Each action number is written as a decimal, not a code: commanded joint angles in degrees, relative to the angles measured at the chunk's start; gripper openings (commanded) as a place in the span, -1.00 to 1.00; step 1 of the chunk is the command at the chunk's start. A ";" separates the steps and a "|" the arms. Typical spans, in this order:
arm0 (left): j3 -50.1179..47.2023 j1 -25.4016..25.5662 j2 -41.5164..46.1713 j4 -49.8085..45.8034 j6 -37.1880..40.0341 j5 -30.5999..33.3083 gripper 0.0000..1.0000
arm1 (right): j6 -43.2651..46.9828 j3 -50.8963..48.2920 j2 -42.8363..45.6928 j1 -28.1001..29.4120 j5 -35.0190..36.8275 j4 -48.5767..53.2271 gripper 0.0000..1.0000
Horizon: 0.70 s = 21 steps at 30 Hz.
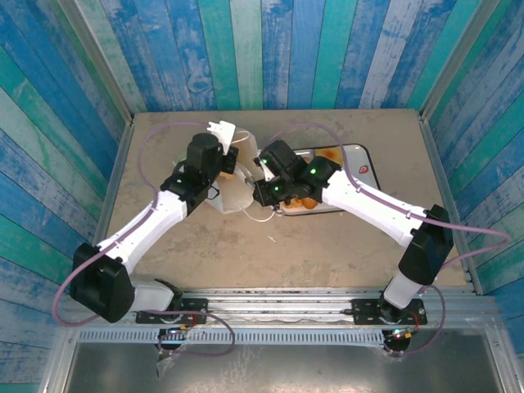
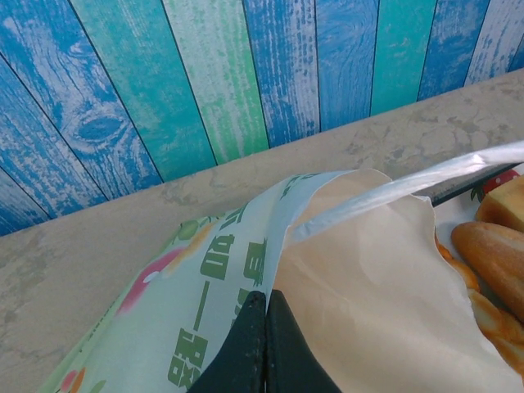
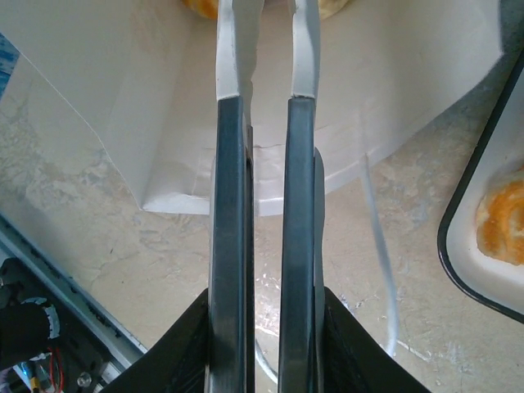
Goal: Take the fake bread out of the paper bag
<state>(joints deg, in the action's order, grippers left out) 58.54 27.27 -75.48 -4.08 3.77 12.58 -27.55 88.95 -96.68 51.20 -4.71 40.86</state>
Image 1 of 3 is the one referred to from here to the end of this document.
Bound steel sheet panel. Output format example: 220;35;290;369
65;341;505;393

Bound aluminium frame post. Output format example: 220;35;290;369
418;0;507;120
56;0;136;124

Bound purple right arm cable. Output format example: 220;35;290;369
261;121;513;358

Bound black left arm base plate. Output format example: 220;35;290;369
135;298;209;325

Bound floral green paper bag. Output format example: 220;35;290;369
169;127;280;224

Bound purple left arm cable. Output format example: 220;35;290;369
52;121;237;358

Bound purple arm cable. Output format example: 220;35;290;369
261;121;513;358
52;121;237;358

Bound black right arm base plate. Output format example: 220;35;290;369
351;298;427;327

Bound white slotted cable duct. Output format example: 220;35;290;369
77;328;388;348

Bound aluminium mounting rail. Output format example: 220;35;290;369
61;288;500;328

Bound aluminium table side rail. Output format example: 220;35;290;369
418;112;484;296
77;120;135;296

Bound fake toast slice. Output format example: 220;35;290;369
314;147;341;163

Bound white strawberry print tray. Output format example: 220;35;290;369
282;142;382;217

